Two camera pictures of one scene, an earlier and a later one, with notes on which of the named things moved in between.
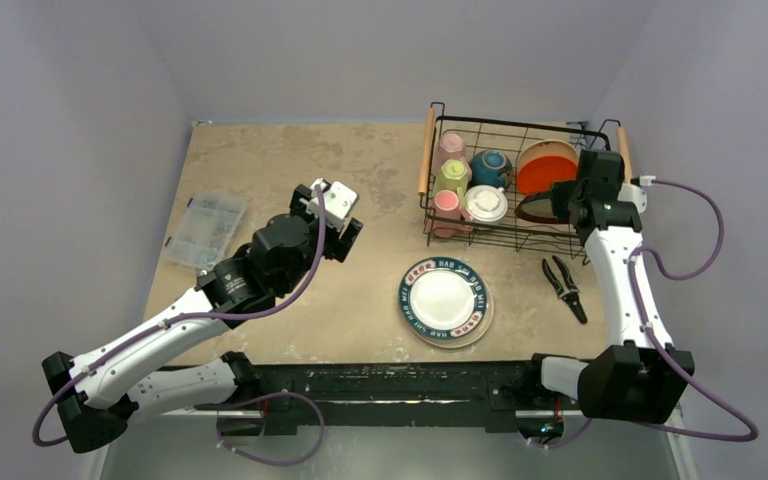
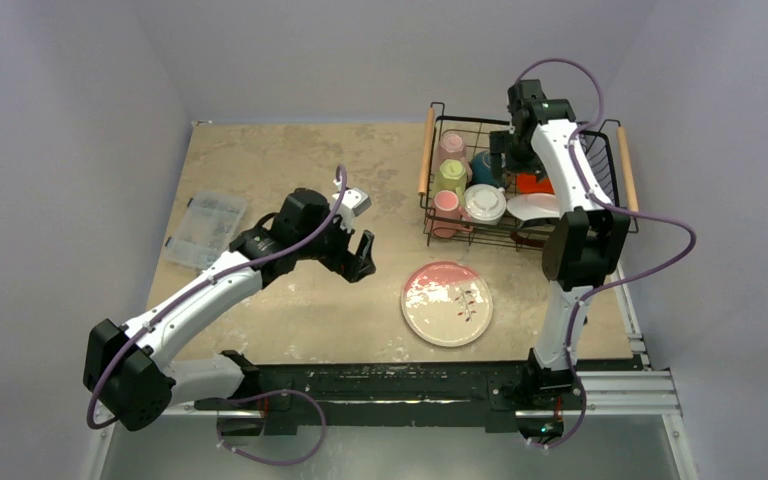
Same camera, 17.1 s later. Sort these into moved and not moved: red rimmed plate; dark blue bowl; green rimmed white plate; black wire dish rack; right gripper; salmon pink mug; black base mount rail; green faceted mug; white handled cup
Moved: right gripper; red rimmed plate; green rimmed white plate
Not moved: salmon pink mug; black base mount rail; dark blue bowl; green faceted mug; white handled cup; black wire dish rack
